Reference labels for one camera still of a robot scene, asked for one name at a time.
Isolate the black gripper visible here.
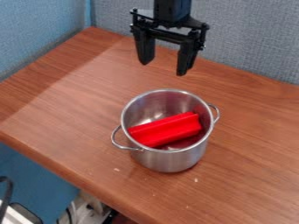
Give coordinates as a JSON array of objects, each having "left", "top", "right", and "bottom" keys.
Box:
[{"left": 129, "top": 0, "right": 209, "bottom": 76}]

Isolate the stainless steel pot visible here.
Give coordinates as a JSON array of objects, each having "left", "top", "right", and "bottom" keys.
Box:
[{"left": 116, "top": 89, "right": 220, "bottom": 172}]

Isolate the red block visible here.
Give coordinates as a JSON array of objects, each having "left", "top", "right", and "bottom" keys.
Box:
[{"left": 126, "top": 112, "right": 201, "bottom": 148}]

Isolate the white power strip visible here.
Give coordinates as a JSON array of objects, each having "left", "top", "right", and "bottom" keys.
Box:
[{"left": 54, "top": 191, "right": 112, "bottom": 224}]

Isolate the grey white device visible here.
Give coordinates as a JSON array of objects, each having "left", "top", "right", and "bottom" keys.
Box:
[{"left": 0, "top": 203, "right": 42, "bottom": 224}]

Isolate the black cable loop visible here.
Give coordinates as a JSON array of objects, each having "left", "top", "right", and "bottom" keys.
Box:
[{"left": 0, "top": 176, "right": 14, "bottom": 224}]

